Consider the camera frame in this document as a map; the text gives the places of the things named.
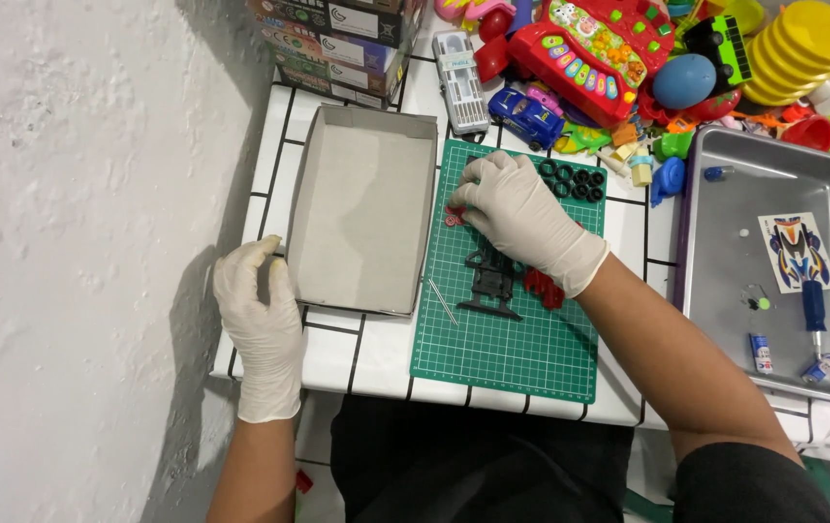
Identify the person's right hand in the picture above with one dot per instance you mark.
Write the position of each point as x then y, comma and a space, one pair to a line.
524, 214

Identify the person's left hand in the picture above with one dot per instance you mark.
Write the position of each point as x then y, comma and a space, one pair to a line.
262, 319

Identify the person's right fingers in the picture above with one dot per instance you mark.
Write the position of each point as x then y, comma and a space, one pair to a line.
484, 181

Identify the small red toy wheel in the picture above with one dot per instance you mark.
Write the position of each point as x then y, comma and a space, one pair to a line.
453, 216

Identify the blue toy car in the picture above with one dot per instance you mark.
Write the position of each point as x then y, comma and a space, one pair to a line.
527, 116

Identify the group of black rubber tyres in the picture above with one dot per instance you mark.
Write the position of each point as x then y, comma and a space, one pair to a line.
574, 181

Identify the clear screwdriver bit case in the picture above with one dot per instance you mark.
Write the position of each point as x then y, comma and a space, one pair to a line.
460, 83

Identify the black toy car chassis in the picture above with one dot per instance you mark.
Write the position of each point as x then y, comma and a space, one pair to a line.
493, 283

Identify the red plastic toy car parts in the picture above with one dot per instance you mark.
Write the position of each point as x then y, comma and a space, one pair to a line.
544, 289

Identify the grey cardboard box lid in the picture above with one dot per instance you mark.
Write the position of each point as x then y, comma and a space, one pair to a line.
364, 210

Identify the thin metal axle rods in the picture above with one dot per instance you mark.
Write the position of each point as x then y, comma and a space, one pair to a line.
443, 302

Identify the red toy keyboard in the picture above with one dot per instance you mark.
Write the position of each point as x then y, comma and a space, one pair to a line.
593, 62

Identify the green cutting mat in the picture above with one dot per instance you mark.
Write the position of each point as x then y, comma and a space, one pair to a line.
502, 349

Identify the blue plastic toy animal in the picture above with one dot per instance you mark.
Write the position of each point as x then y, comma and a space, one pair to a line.
668, 180

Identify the stack of printed cardboard boxes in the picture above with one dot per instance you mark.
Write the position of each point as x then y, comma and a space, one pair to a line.
342, 51

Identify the blue plastic egg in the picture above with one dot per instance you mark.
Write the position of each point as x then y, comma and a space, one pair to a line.
684, 81

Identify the small blue clear plastic part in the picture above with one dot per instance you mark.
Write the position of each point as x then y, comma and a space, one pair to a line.
716, 173

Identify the silver metal tray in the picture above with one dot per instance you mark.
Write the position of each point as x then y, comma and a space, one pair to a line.
749, 218

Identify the heap of colourful plastic toys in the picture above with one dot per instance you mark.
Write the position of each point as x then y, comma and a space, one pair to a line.
749, 116

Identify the green and black toy truck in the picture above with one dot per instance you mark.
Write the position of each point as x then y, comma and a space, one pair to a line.
724, 47

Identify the person's black clothing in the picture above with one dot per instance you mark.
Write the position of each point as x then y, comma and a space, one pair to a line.
480, 465

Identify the toy car sticker sheet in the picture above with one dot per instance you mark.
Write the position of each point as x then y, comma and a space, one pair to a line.
798, 253

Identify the small blue white battery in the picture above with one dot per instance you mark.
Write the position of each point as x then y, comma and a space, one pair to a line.
819, 369
761, 354

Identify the red plastic cup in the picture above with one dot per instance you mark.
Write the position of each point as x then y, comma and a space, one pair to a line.
809, 133

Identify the stack of yellow plastic plates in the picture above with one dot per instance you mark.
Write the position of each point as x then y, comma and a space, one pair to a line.
803, 51

